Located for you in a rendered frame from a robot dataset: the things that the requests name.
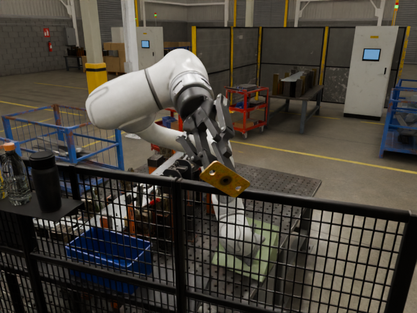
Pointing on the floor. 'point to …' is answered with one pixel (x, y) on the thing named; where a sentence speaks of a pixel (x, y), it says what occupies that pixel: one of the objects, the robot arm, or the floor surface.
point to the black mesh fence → (178, 213)
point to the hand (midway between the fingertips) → (218, 163)
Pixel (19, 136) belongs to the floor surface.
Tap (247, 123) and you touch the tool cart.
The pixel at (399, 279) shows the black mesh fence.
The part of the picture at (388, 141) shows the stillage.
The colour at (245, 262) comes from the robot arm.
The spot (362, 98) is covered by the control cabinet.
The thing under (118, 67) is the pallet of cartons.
